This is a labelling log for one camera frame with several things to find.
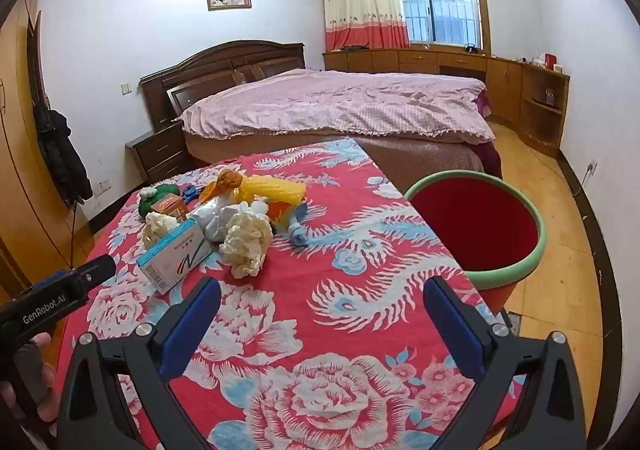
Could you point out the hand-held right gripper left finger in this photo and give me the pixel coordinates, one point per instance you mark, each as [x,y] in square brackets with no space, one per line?
[192,325]

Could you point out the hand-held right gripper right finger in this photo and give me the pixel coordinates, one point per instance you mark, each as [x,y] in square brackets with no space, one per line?
[452,325]

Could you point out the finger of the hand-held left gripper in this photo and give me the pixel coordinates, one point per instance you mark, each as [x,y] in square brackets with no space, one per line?
[95,272]

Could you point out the blue and white carton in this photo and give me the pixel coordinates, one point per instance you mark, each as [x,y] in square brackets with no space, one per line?
[172,257]

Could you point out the small white tissue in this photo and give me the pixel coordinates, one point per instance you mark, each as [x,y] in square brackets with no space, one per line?
[157,226]

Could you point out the small orange box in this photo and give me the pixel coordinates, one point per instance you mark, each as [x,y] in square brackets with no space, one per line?
[167,207]

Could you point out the large white tissue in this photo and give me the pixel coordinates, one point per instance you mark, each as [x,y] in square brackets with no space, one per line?
[245,242]

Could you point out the white cloth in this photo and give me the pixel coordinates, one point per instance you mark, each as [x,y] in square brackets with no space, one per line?
[212,220]

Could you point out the red bin with green rim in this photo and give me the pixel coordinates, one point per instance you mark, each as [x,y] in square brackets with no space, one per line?
[475,220]

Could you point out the small blue white tube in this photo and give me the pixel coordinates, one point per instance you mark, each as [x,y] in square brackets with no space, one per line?
[297,233]

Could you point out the orange plastic wrapper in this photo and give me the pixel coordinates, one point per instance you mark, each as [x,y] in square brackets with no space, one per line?
[222,182]

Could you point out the person's left hand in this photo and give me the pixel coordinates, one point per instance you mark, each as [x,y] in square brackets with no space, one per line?
[46,380]

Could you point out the green toy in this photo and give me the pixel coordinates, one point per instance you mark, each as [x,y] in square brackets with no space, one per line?
[152,200]

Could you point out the black jacket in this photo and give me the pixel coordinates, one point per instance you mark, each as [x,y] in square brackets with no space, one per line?
[60,155]

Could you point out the blue fidget spinner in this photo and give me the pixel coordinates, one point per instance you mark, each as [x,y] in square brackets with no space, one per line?
[190,193]

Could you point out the red floral tablecloth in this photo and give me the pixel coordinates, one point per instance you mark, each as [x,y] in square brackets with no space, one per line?
[310,280]

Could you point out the dark wooden nightstand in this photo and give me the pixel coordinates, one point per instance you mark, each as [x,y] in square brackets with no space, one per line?
[160,155]

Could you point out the wooden wardrobe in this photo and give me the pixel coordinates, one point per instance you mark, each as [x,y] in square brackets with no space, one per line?
[20,155]

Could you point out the maroon blanket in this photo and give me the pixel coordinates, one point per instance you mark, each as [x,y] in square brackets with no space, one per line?
[492,158]

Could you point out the brown mattress cover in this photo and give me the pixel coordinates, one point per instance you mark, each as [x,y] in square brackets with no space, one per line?
[425,155]

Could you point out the wooden corner shelf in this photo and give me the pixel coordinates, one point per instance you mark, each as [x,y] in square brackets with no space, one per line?
[532,130]

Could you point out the glass ornament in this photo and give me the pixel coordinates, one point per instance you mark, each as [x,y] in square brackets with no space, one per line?
[550,97]

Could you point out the pink quilt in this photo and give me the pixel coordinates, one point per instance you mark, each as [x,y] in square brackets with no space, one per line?
[340,100]

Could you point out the long wooden cabinet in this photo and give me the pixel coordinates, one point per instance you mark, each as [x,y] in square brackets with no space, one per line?
[425,61]

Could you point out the small black device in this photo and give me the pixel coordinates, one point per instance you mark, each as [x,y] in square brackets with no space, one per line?
[472,48]

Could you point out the small red box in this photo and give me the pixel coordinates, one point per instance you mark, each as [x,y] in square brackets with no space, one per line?
[550,60]

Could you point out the barred window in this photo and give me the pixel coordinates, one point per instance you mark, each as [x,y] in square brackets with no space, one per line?
[440,5]

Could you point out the cream and red curtain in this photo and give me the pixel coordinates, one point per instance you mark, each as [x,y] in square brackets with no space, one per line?
[360,5]

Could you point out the low wall outlet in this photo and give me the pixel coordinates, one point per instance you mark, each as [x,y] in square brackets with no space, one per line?
[103,185]

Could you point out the wall power socket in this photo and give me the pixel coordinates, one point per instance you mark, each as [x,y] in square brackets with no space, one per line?
[593,168]

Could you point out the dark wooden bed frame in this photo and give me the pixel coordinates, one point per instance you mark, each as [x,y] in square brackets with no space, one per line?
[225,60]

